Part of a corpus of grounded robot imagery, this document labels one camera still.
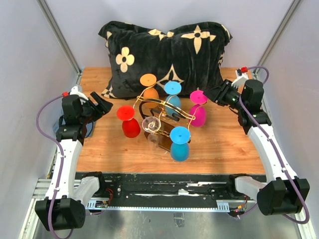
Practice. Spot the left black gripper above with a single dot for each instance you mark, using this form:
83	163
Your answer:
105	108

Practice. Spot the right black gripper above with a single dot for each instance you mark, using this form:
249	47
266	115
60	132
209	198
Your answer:
215	95

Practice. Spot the magenta plastic wine glass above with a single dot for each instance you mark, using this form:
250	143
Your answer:
198	110

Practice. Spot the red plastic wine glass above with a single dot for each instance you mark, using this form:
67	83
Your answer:
130	125

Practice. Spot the blue wine glass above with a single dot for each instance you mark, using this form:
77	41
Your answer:
173	89
179	149

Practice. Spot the blue wine glass front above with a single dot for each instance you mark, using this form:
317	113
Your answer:
179	149

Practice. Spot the blue cloth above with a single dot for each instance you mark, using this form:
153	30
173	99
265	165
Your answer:
90	127

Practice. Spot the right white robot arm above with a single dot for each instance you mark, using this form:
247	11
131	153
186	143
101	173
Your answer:
269	154

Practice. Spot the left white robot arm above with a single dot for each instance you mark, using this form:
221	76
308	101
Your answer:
63	207

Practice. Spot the orange plastic wine glass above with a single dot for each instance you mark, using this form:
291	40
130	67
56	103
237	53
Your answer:
149	81

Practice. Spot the clear glass wine glass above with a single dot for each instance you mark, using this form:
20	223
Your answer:
151	125

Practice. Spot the black floral pillow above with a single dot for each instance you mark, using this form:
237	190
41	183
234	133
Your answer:
190	55

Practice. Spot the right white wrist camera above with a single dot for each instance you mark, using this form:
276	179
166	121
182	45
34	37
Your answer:
241	77

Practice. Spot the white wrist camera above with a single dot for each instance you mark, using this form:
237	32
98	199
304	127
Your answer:
241	77
76	90

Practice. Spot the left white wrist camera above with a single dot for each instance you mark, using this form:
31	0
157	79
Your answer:
76	90

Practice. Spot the gold wire glass rack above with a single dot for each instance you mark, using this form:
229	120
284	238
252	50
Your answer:
164	111

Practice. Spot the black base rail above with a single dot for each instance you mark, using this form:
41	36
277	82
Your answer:
173	191

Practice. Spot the left aluminium frame post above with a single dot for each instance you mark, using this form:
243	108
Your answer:
59	35

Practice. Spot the aluminium frame post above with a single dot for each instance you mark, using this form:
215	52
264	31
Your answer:
59	35
280	30

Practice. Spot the right aluminium frame post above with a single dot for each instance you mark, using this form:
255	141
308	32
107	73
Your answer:
280	30

